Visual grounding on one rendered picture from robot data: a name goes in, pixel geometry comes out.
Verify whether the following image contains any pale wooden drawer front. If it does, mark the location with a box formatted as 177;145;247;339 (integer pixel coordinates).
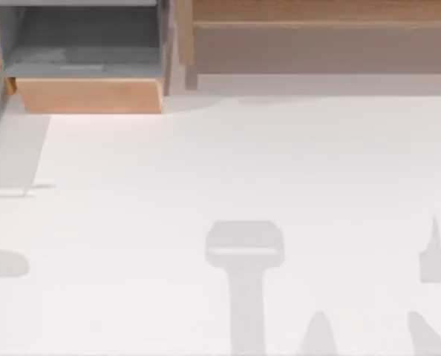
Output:
14;76;166;114

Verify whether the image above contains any wooden open shelf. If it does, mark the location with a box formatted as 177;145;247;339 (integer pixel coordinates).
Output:
174;0;441;90

